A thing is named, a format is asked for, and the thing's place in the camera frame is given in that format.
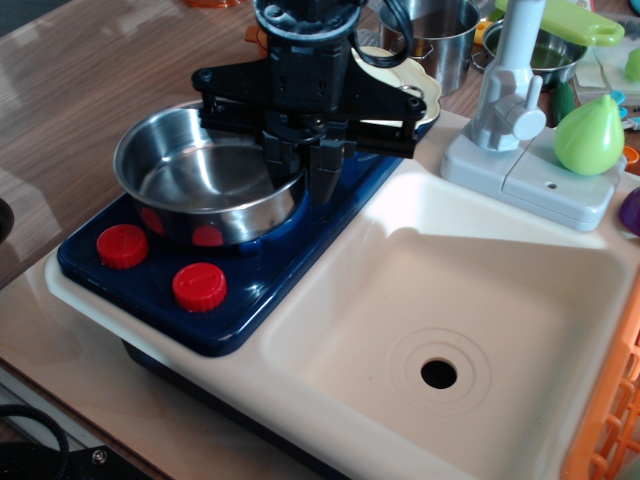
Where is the cream toy sink unit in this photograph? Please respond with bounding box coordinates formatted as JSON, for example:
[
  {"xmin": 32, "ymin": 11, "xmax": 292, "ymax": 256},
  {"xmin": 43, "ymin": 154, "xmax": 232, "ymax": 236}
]
[{"xmin": 45, "ymin": 113, "xmax": 639, "ymax": 479}]

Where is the light green plastic pear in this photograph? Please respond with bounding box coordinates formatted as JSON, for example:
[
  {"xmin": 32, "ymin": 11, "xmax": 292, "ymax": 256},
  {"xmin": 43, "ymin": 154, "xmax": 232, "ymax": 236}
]
[{"xmin": 553, "ymin": 94, "xmax": 624, "ymax": 176}]

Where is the green toy cucumber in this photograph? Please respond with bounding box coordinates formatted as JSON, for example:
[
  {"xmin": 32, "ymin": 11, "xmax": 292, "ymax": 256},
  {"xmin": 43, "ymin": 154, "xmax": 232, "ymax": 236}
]
[{"xmin": 551, "ymin": 82, "xmax": 575, "ymax": 126}]

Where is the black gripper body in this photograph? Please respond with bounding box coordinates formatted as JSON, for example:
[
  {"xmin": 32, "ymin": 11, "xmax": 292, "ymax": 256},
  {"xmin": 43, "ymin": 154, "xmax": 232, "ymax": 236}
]
[{"xmin": 192, "ymin": 1, "xmax": 426, "ymax": 157}]

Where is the small steel bowl pot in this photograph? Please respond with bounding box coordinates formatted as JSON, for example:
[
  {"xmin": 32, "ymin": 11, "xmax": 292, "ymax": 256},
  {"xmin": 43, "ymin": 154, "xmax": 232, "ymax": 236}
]
[{"xmin": 471, "ymin": 20, "xmax": 587, "ymax": 92}]

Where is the black round object left edge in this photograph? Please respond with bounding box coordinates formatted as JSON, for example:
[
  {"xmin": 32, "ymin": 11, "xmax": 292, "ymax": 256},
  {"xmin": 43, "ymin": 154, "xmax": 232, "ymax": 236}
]
[{"xmin": 0, "ymin": 198, "xmax": 15, "ymax": 244}]

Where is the small steel frying pan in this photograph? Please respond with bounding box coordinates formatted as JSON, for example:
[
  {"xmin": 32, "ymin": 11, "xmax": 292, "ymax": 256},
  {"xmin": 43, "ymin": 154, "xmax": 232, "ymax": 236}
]
[{"xmin": 114, "ymin": 100, "xmax": 311, "ymax": 248}]

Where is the cream scalloped plastic plate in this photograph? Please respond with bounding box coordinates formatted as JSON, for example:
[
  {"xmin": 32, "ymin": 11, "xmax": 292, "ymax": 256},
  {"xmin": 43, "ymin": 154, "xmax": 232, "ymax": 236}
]
[{"xmin": 351, "ymin": 49, "xmax": 441, "ymax": 129}]

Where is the orange plastic dish rack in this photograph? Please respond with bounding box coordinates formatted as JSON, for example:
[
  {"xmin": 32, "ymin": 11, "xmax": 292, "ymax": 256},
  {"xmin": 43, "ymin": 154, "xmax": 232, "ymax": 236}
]
[{"xmin": 561, "ymin": 285, "xmax": 639, "ymax": 479}]

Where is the grey toy faucet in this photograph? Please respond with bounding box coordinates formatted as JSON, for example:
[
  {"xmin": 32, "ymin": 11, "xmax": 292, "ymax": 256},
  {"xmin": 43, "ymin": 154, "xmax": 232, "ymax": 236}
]
[{"xmin": 440, "ymin": 1, "xmax": 626, "ymax": 231}]

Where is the black metal bracket with screw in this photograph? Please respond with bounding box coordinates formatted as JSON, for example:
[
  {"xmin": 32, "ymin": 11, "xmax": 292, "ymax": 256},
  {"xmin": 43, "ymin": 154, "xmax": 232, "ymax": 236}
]
[{"xmin": 44, "ymin": 446, "xmax": 150, "ymax": 480}]

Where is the red stove knob right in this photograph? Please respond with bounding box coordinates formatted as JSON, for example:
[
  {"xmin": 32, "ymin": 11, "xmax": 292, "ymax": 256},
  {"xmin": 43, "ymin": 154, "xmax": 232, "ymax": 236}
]
[{"xmin": 172, "ymin": 262, "xmax": 228, "ymax": 313}]

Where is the orange toy cup right edge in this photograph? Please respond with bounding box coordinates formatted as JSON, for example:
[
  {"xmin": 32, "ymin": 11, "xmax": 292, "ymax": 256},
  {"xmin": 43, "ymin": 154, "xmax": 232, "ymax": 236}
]
[{"xmin": 623, "ymin": 145, "xmax": 640, "ymax": 176}]

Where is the red stove knob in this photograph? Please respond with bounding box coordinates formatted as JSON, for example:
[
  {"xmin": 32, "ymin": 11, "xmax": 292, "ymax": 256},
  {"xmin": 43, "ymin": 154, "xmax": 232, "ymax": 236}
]
[
  {"xmin": 96, "ymin": 224, "xmax": 149, "ymax": 270},
  {"xmin": 172, "ymin": 262, "xmax": 228, "ymax": 313}
]

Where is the dark blue toy stove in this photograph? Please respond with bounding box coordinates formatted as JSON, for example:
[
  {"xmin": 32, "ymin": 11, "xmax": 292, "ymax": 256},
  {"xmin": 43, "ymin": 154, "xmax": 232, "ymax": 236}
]
[{"xmin": 56, "ymin": 99, "xmax": 434, "ymax": 358}]

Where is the orange transparent plastic pot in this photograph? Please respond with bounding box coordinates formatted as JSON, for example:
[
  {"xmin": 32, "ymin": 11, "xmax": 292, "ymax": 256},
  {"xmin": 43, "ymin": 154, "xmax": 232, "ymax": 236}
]
[{"xmin": 184, "ymin": 0, "xmax": 242, "ymax": 9}]

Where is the black cable bottom left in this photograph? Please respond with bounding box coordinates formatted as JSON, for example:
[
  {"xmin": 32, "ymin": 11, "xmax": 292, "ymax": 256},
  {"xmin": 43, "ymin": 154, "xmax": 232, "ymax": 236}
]
[{"xmin": 0, "ymin": 404, "xmax": 70, "ymax": 480}]

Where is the purple toy eggplant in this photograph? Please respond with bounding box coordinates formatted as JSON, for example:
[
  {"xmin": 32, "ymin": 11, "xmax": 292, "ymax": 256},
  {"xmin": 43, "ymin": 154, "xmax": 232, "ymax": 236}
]
[{"xmin": 618, "ymin": 187, "xmax": 640, "ymax": 236}]

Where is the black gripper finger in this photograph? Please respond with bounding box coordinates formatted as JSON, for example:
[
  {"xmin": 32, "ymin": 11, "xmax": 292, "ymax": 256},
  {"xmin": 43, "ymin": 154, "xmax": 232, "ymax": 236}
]
[
  {"xmin": 308, "ymin": 138, "xmax": 356, "ymax": 207},
  {"xmin": 262, "ymin": 130, "xmax": 302, "ymax": 189}
]

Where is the green toy vegetable top right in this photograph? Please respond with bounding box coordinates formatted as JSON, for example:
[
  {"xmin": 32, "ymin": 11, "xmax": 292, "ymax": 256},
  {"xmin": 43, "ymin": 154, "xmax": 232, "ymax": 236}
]
[{"xmin": 624, "ymin": 48, "xmax": 640, "ymax": 82}]

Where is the lime green cutting board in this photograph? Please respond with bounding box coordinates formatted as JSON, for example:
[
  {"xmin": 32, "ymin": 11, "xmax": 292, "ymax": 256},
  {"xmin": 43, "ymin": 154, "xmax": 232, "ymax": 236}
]
[{"xmin": 516, "ymin": 0, "xmax": 625, "ymax": 47}]

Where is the red stove knob left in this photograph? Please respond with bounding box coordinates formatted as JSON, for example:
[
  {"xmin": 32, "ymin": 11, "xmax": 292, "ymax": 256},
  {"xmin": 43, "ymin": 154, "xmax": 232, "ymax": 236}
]
[{"xmin": 96, "ymin": 224, "xmax": 149, "ymax": 270}]

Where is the tall steel pot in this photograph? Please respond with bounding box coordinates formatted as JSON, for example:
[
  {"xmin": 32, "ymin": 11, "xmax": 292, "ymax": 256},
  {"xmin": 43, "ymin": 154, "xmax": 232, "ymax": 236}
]
[{"xmin": 378, "ymin": 0, "xmax": 481, "ymax": 96}]

